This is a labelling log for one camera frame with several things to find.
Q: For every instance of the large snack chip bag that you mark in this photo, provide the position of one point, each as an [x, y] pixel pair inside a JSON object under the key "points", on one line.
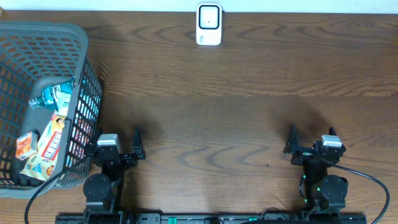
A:
{"points": [[41, 165]]}

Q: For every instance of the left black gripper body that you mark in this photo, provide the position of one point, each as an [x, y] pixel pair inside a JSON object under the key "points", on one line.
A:
{"points": [[125, 160]]}

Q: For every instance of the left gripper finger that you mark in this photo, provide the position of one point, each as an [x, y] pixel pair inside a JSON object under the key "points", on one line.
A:
{"points": [[137, 145], [96, 136]]}

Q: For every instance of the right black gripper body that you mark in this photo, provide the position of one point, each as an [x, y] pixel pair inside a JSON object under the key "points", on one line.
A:
{"points": [[303, 155]]}

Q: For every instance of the white barcode scanner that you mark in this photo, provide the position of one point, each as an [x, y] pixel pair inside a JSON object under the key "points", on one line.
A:
{"points": [[209, 24]]}

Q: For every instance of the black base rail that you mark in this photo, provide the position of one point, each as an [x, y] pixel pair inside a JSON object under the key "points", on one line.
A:
{"points": [[156, 218]]}

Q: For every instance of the mint green wipes packet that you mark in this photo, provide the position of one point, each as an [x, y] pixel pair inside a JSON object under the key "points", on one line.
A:
{"points": [[63, 101]]}

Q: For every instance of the grey plastic basket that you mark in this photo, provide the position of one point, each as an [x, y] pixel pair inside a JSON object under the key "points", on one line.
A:
{"points": [[35, 55]]}

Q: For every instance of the small orange tissue box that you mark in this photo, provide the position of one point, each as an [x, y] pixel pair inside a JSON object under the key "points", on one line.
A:
{"points": [[26, 146]]}

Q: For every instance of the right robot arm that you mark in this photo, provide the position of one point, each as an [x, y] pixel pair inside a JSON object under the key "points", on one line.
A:
{"points": [[324, 193]]}

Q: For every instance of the teal mouthwash bottle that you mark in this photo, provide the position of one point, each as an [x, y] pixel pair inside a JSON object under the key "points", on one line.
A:
{"points": [[48, 96]]}

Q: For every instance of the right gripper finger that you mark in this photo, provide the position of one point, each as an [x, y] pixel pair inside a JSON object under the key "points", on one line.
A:
{"points": [[332, 131], [292, 145]]}

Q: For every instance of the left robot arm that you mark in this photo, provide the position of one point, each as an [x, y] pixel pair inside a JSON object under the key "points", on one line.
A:
{"points": [[103, 191]]}

